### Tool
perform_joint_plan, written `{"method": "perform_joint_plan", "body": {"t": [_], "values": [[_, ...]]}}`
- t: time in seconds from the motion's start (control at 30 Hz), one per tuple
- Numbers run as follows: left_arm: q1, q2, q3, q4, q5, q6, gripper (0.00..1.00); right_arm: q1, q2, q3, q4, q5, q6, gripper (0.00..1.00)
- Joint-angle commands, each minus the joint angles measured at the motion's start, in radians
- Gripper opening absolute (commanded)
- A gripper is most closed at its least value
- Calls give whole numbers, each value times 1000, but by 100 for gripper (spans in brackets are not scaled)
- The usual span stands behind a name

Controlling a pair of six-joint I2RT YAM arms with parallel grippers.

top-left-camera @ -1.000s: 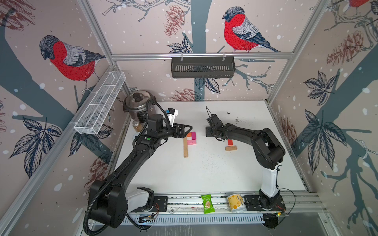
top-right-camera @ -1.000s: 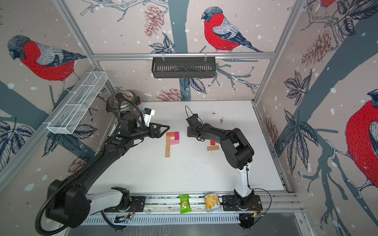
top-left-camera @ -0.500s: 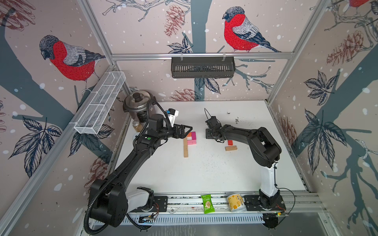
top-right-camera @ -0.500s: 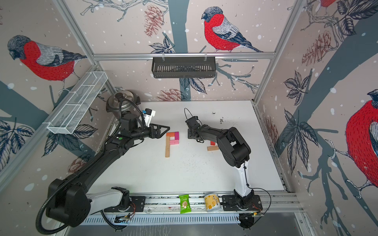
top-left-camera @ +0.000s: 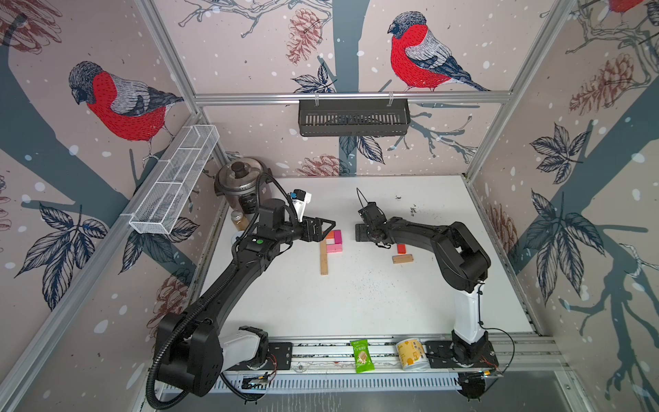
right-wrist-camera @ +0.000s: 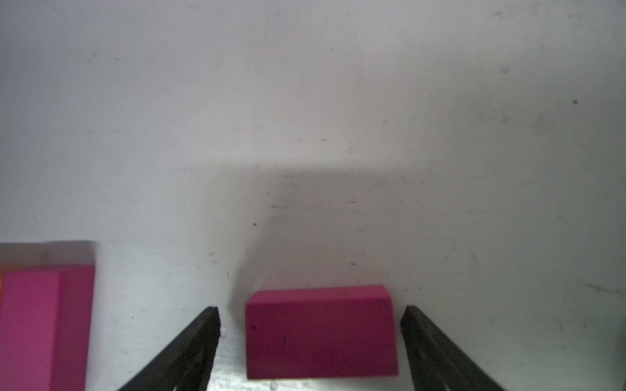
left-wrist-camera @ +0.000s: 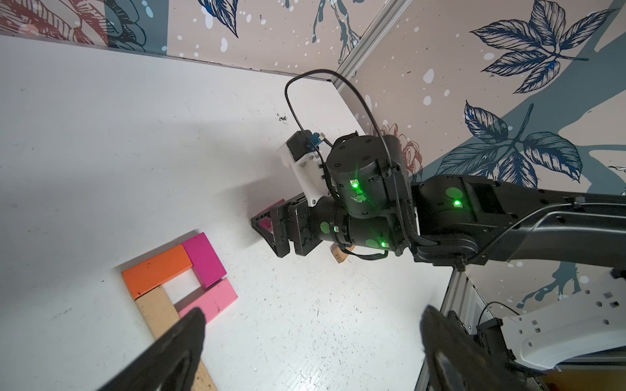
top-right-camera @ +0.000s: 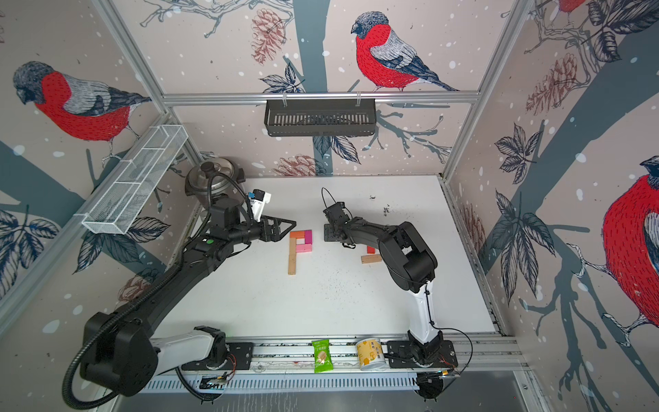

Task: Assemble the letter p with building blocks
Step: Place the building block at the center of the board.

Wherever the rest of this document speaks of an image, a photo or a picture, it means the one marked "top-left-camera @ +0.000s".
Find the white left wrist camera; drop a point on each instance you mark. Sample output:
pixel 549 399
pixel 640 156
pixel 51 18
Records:
pixel 300 199

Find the long wooden block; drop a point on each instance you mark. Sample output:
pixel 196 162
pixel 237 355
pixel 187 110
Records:
pixel 324 265
pixel 323 249

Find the magenta block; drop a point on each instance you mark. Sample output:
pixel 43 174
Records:
pixel 338 239

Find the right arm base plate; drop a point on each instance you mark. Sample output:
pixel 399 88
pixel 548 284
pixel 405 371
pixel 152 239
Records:
pixel 442 355

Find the green snack packet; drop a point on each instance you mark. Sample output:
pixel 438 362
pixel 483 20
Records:
pixel 363 360

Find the silver rice cooker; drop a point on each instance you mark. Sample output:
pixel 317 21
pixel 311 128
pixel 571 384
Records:
pixel 237 181

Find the light pink block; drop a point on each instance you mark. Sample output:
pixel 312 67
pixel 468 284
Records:
pixel 335 248

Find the black hanging metal basket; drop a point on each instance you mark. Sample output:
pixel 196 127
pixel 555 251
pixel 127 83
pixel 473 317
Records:
pixel 354 118

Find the yellow cup on rail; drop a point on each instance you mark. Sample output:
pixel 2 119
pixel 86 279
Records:
pixel 412 355

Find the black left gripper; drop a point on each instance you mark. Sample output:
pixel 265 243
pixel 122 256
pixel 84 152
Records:
pixel 317 236

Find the lower wooden cylinder block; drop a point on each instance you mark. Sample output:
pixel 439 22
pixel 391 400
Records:
pixel 403 259

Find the glass spice jar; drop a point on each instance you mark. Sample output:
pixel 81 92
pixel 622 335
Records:
pixel 239 220

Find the white wire basket shelf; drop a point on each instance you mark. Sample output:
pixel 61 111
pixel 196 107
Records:
pixel 167 197

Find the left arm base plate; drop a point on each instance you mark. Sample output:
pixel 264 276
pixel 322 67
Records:
pixel 279 357

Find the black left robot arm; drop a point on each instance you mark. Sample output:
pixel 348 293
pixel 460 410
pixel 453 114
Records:
pixel 190 355

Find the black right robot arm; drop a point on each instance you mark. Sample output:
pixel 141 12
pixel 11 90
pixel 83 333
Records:
pixel 464 265

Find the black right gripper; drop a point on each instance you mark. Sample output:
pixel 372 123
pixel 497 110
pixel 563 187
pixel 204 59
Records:
pixel 360 231

